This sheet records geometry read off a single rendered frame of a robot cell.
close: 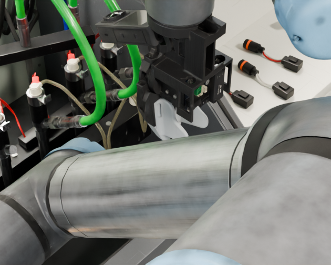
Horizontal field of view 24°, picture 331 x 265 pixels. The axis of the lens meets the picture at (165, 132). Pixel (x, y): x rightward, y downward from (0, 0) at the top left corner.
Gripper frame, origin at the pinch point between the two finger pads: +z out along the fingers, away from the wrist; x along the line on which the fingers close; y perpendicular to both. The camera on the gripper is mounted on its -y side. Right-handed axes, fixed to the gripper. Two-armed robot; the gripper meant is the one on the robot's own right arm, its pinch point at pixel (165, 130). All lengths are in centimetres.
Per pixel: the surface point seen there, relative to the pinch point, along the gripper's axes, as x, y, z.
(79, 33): 1.0, -16.2, -6.5
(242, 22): 51, -25, 24
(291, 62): 47, -10, 23
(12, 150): -6.9, -25.4, 16.2
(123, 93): 8.5, -16.4, 9.4
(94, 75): 0.6, -13.4, -1.1
